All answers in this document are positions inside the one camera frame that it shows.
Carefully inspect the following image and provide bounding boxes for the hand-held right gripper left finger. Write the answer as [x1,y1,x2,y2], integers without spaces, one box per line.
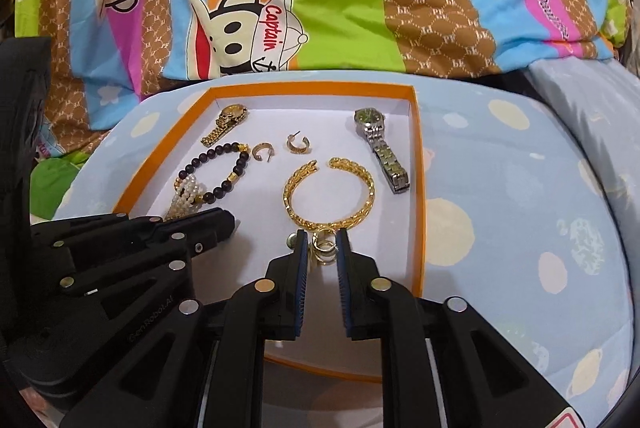
[60,229,310,428]

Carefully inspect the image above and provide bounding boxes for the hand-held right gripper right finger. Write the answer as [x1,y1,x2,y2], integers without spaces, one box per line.
[336,228,576,428]

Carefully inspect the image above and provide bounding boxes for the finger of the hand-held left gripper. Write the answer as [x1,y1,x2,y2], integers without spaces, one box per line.
[57,235,196,309]
[30,208,236,259]

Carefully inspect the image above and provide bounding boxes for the gold rings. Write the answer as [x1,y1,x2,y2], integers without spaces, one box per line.
[310,228,343,266]

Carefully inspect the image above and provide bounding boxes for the pearl bracelet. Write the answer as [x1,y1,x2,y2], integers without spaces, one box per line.
[162,175,206,223]

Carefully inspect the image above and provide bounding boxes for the gold chain bangle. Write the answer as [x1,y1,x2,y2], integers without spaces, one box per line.
[283,158,376,231]

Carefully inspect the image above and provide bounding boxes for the orange cardboard box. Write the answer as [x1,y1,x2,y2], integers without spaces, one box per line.
[112,81,428,384]

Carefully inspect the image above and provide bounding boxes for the black bead bracelet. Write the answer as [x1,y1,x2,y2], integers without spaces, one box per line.
[174,143,251,203]

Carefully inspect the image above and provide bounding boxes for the gold watch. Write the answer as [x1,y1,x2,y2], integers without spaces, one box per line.
[201,104,249,147]

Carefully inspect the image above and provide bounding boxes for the silver watch green dial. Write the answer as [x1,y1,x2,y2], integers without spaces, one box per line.
[354,106,411,195]

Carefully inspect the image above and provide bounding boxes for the green cushion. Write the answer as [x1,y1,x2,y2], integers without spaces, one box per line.
[30,148,88,216]

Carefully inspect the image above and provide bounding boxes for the striped cartoon monkey blanket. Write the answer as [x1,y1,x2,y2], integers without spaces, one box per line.
[15,0,633,133]

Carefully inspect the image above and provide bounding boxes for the light blue quilt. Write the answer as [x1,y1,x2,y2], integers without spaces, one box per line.
[525,55,640,259]

